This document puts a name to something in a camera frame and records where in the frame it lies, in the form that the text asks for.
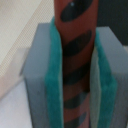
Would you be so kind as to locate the brown toy sausage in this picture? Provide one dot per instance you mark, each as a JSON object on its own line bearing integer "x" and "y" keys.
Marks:
{"x": 76, "y": 22}

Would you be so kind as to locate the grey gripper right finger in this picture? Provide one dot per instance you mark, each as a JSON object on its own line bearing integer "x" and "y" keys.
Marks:
{"x": 108, "y": 81}

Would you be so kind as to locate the woven grey placemat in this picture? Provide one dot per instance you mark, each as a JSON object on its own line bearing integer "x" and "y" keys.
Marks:
{"x": 15, "y": 15}

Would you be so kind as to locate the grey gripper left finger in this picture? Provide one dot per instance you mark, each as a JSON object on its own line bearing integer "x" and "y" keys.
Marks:
{"x": 42, "y": 72}

